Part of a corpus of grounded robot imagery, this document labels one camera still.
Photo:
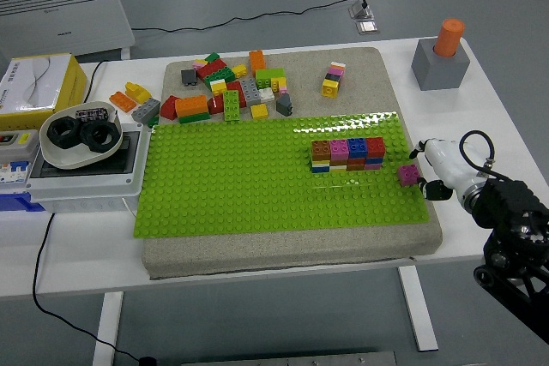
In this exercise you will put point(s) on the yellow black pink brick stack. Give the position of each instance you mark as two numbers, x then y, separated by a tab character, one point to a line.
332	81

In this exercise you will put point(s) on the lime green toy brick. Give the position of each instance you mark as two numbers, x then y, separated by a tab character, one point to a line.
270	76

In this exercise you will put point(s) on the open metal floor socket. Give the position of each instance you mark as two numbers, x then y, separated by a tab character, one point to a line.
358	12

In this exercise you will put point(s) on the green studded baseplate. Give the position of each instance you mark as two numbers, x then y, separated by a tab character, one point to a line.
236	177

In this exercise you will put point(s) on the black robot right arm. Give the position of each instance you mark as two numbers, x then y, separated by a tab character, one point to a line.
510	203

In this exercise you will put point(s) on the brown toy brick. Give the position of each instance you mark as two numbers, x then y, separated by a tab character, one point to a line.
321	151

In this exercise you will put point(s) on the large black hex nut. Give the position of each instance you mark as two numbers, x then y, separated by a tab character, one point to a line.
88	138
56	139

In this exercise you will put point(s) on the small pink toy brick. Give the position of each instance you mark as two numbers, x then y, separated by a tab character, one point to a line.
283	90
198	66

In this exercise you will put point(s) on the grey circuit breaker box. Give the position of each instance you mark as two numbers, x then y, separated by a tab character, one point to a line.
17	156

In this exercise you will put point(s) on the large red toy brick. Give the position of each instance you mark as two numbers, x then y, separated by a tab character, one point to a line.
212	68

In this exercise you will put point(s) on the grey junction box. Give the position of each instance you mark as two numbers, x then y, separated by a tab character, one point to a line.
86	188

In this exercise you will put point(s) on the small yellow toy brick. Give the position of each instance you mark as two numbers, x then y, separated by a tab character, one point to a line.
200	61
279	83

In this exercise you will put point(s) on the magenta toy brick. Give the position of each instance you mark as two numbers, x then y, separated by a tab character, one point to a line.
408	175

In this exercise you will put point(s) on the grey-brown foam mat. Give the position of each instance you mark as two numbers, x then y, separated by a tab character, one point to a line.
279	252

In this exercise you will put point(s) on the pink and blue brick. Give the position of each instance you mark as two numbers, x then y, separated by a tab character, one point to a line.
374	163

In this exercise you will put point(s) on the white toy brick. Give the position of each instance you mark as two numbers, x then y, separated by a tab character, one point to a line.
266	95

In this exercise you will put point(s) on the dark grey sloped brick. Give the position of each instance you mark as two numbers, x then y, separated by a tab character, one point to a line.
284	105

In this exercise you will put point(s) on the yellow and white tissue box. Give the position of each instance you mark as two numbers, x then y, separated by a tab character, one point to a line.
34	83

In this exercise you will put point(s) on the orange cylinder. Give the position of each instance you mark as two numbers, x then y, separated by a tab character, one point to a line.
448	38

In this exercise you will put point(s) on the blue and white brick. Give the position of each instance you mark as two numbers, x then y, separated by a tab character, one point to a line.
321	168

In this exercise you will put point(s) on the white panel heater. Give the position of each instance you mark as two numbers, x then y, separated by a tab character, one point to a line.
64	14

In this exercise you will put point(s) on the brown-orange toy brick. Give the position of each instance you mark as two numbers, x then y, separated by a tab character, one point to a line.
356	164

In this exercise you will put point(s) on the tall orange toy brick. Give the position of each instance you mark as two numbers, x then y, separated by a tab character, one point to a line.
257	61

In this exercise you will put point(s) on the white bowl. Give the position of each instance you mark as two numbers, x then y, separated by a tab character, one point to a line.
73	159

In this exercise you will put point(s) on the dark grey toy brick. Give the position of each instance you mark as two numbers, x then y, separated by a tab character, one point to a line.
188	77

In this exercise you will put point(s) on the blue toy brick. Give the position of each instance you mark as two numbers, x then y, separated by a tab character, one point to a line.
357	148

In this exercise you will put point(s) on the small black terminal block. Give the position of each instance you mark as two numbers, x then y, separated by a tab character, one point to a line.
91	114

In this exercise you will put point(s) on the red sloped toy brick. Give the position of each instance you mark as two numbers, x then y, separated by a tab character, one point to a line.
168	108

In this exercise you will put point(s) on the flat orange toy brick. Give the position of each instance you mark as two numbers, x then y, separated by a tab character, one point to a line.
122	101

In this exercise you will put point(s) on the flat green toy brick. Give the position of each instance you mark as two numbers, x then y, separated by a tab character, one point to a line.
194	118

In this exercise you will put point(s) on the large orange toy brick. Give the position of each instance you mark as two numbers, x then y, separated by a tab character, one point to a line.
191	106

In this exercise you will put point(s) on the small green toy brick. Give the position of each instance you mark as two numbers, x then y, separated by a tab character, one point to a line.
153	122
212	57

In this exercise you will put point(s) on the light grey toy brick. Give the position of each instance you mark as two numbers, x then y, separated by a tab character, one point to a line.
250	91
146	110

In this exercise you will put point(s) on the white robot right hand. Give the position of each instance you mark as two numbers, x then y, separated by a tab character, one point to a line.
446	164

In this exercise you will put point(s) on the closed metal floor socket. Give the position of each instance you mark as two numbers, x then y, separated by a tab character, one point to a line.
368	27

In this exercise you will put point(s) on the grey cube holder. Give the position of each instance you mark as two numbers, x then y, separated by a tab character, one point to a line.
437	72

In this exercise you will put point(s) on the yellow sloped toy brick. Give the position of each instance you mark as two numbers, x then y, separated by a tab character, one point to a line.
137	92

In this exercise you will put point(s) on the white table leg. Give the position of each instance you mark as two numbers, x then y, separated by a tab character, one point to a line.
418	310
107	327

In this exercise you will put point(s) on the long lime green brick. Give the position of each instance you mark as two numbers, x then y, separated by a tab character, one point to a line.
232	105

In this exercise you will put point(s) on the dark green toy brick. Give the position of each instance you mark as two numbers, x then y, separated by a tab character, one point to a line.
218	76

